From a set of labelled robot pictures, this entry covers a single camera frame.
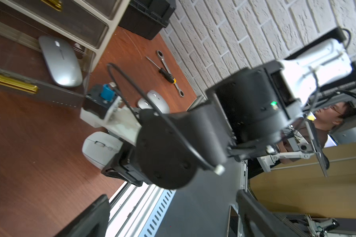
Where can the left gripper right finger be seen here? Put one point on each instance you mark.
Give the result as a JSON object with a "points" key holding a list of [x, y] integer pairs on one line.
{"points": [[257, 221]]}

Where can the silver computer mouse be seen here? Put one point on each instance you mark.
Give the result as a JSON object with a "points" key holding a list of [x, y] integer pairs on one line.
{"points": [[159, 101], [61, 62]]}

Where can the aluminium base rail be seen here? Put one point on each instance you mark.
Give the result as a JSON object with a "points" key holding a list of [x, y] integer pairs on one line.
{"points": [[138, 211]]}

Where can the black yellow screwdriver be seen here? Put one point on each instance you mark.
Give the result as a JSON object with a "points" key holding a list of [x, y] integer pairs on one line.
{"points": [[170, 78]]}

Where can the silver combination wrench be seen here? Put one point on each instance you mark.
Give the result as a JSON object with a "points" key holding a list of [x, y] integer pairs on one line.
{"points": [[162, 58]]}

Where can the black plastic toolbox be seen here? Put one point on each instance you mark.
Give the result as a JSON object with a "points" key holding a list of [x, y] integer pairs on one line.
{"points": [[147, 18]]}

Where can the monitor on white arm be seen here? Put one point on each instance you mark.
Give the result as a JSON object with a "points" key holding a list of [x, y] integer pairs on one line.
{"points": [[315, 143]]}

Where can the clear bottom drawer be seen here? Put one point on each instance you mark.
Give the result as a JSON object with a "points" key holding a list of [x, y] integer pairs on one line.
{"points": [[21, 60]]}

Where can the beige drawer organizer cabinet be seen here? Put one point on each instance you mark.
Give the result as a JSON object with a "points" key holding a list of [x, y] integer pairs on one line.
{"points": [[88, 23]]}

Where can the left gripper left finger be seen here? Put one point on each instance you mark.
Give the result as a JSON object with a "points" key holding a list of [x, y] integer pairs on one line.
{"points": [[92, 222]]}

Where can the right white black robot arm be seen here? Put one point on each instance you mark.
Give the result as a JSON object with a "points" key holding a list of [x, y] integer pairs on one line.
{"points": [[243, 116]]}

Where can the person with glasses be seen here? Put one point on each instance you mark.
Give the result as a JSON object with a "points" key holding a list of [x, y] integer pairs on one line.
{"points": [[326, 119]]}

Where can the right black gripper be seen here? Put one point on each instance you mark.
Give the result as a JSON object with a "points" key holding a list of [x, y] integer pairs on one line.
{"points": [[125, 166]]}

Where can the white computer mouse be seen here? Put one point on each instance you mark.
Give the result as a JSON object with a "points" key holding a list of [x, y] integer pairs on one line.
{"points": [[100, 148]]}

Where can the wooden desk panel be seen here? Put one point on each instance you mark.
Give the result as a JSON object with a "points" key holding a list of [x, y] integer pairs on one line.
{"points": [[301, 187]]}

